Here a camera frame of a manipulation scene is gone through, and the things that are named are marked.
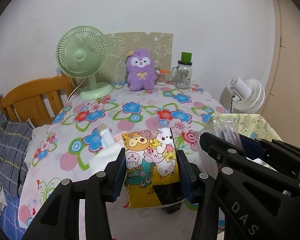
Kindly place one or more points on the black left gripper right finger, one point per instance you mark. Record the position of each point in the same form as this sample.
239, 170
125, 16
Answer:
198, 189

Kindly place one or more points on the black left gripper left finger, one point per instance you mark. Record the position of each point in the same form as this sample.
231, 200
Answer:
58, 218

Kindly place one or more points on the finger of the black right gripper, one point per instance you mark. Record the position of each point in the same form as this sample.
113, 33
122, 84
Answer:
279, 155
258, 202

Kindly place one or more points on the clear plastic zip bag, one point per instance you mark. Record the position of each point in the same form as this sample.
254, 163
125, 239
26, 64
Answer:
223, 127

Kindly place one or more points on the yellow cartoon tissue pack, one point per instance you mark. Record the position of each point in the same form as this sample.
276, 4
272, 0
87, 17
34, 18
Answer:
153, 177

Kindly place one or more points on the white tissue pack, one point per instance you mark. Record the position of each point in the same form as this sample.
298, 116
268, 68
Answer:
101, 159

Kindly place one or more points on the yellow cartoon gift bag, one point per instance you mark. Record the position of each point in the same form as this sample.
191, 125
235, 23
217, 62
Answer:
251, 125

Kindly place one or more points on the blue bed sheet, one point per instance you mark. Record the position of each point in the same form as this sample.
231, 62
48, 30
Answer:
9, 221

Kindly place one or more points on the white floor fan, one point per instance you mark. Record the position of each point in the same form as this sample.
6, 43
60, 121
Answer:
243, 96

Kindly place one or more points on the floral tablecloth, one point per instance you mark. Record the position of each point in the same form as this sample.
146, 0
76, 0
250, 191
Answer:
74, 138

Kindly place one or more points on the white rolled bandage tube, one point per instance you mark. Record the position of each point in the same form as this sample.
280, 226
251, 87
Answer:
106, 135

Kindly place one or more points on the grey plaid pillow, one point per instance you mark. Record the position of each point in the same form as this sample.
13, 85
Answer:
14, 140

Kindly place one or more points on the pink cartoon tissue pack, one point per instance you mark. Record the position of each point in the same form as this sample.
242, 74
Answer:
118, 138

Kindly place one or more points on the glass mason jar mug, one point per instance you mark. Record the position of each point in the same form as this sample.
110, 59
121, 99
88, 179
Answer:
181, 74

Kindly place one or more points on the cotton swab jar orange lid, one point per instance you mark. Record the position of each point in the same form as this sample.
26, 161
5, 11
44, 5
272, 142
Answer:
161, 73

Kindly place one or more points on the purple plush toy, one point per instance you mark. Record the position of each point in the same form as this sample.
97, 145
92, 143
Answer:
140, 70

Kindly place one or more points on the green desk fan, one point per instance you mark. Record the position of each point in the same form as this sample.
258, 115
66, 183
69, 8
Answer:
82, 52

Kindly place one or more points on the beige cartoon wall sheet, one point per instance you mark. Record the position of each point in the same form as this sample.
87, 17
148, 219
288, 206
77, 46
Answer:
137, 48

